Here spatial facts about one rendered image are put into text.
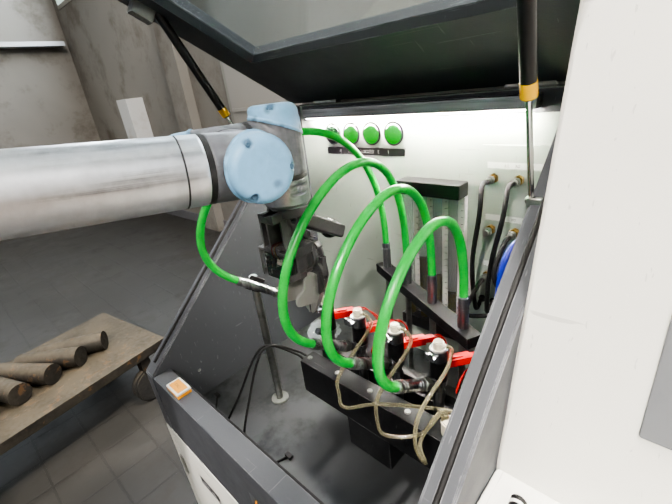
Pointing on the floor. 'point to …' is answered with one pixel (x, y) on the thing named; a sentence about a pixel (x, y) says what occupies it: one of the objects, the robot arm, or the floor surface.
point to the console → (600, 271)
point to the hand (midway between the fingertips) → (314, 304)
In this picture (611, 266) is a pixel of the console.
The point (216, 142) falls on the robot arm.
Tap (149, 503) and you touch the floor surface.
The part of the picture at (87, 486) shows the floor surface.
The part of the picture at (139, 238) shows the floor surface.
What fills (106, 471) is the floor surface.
